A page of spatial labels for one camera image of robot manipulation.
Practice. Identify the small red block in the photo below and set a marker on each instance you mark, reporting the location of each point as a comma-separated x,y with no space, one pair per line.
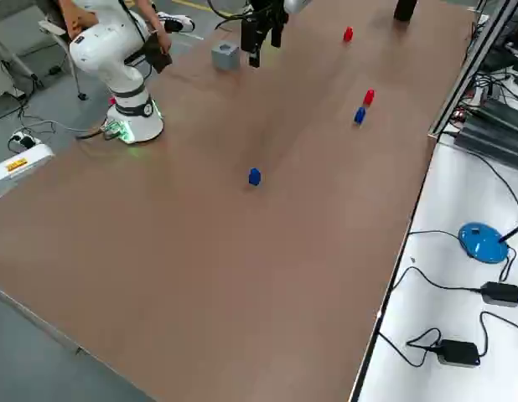
369,97
348,34

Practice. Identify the small blue block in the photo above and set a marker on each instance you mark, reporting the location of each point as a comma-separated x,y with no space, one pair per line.
360,115
254,176

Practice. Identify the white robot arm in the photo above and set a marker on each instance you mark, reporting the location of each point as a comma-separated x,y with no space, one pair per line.
108,58

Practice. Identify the grey box with round recess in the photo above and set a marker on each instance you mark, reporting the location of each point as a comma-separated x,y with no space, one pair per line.
225,56

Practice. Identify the dark brown bag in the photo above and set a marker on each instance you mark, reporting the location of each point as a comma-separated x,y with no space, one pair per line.
158,56

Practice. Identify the person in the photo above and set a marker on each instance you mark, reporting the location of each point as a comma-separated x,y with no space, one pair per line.
150,14

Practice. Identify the black cylindrical vase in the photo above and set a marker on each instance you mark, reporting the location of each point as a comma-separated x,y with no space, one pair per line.
405,9

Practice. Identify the white chair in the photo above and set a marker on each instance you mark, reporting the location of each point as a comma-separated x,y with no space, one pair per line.
53,29

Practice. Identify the black finned metal device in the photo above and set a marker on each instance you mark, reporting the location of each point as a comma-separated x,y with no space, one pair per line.
493,130

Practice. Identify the white floor power strip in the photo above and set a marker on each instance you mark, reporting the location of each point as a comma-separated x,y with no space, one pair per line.
22,140

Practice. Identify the white box with yellow label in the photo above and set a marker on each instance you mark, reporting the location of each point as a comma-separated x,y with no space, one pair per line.
20,163

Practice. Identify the blue round disc base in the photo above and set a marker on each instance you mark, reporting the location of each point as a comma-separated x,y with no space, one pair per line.
481,243

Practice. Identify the black thin rod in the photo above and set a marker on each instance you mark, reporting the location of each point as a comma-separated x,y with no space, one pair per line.
514,232

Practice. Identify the white side table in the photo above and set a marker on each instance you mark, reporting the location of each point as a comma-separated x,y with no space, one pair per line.
452,293

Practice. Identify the black power adapter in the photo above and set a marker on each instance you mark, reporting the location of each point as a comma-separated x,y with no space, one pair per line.
502,294
459,353

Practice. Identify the aluminium frame post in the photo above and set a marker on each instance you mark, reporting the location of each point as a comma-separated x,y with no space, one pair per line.
468,71

